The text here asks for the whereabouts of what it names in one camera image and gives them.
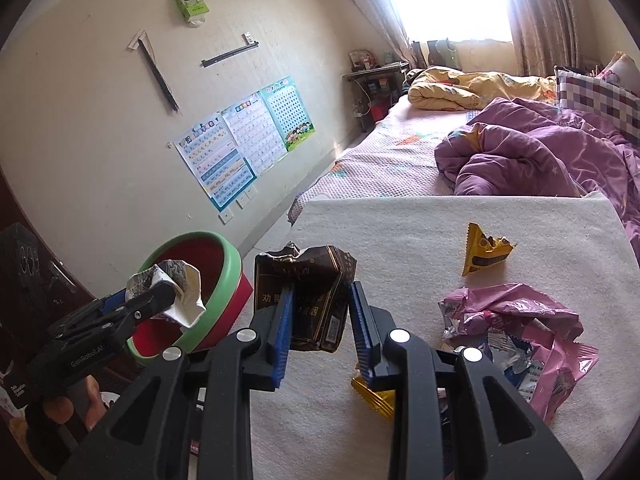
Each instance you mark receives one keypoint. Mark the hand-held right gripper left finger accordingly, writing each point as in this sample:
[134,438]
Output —
[282,330]

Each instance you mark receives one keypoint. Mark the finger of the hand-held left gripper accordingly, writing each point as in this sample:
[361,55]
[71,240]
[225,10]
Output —
[150,304]
[107,304]

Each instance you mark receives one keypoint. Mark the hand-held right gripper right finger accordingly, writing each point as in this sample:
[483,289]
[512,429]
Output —
[362,340]

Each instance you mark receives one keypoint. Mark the brown carton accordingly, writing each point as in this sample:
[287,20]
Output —
[310,270]

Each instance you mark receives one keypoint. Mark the red bin with green rim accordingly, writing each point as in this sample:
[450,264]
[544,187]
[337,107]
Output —
[215,255]

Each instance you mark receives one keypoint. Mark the pink plastic bag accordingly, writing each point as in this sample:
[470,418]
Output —
[500,305]

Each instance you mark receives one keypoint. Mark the yellow triangular wrapper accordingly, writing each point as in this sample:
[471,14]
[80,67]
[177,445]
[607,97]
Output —
[480,255]

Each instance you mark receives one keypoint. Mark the person's left hand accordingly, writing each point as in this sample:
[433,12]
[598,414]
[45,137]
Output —
[55,408]

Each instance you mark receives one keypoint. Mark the gold foil wrapper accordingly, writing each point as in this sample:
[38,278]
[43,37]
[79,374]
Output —
[375,401]

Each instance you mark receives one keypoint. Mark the white felt mat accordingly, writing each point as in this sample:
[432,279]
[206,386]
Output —
[400,240]

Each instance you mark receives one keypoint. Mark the blue white wrapper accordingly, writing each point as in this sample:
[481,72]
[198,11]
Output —
[510,360]

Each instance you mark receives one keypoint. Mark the pink patterned bedspread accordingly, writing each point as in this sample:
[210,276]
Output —
[390,160]

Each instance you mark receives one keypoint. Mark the red box under desk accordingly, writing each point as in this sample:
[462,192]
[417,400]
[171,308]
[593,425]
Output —
[379,111]

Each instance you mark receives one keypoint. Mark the purple quilt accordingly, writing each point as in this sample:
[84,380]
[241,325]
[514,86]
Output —
[530,155]

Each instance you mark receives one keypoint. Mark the dark blue cloth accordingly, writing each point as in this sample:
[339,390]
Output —
[412,79]

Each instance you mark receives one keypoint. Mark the dark small desk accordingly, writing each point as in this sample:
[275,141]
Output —
[375,67]

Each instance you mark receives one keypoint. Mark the yellow quilt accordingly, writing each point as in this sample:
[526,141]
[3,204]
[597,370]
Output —
[475,87]

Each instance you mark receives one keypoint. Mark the desk photo card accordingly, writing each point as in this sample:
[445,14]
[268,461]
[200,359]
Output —
[361,60]

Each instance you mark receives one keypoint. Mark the patterned pink curtain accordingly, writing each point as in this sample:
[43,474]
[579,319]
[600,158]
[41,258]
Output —
[542,15]
[370,5]

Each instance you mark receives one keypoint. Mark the checkered pillow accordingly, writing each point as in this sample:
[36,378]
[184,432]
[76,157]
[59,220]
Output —
[600,97]

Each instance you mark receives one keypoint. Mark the pink pillow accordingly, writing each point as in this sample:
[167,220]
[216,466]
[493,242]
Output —
[622,70]

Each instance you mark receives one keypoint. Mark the white wall socket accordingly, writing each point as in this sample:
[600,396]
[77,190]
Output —
[226,217]
[243,202]
[251,193]

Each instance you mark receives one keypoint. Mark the blue learning wall poster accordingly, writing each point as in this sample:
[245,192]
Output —
[215,165]

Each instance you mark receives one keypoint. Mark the white learning wall poster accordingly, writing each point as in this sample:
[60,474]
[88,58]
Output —
[255,130]

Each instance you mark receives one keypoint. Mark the teal number wall poster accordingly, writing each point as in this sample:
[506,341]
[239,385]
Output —
[287,112]

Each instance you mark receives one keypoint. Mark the black wall rail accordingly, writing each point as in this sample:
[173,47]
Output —
[230,55]

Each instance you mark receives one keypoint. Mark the green wall tissue box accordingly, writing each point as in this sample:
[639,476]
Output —
[190,2]

